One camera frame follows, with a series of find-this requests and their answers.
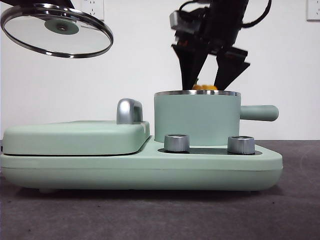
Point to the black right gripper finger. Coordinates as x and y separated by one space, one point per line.
230 72
190 65

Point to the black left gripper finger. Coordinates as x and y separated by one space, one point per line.
10 2
67 2

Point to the small yellow pumpkin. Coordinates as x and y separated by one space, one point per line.
207 87

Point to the glass lid with green knob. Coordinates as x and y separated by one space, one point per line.
57 40

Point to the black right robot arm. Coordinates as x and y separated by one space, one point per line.
225 20

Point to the small green steamer pot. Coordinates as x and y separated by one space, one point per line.
197 117

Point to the silver control knob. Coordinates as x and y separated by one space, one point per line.
240 145
176 143

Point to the mint green breakfast maker base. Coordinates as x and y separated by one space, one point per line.
150 170

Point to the white wall socket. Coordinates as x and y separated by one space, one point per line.
96 8
313 10

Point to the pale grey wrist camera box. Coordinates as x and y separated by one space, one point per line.
175 21

